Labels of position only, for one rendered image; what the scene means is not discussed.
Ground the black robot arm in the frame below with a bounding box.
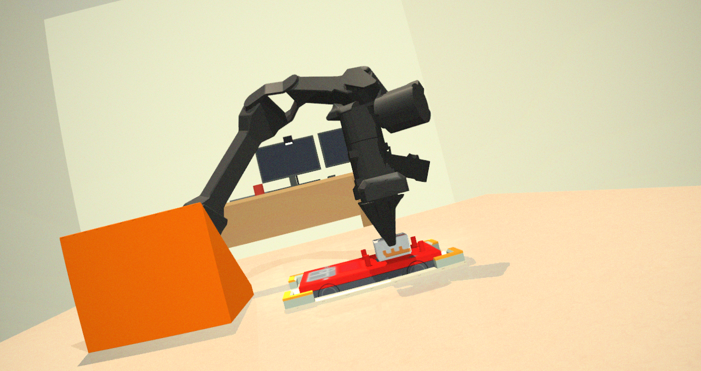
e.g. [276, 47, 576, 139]
[183, 66, 431, 235]

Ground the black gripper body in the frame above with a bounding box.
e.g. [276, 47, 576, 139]
[347, 137, 409, 202]

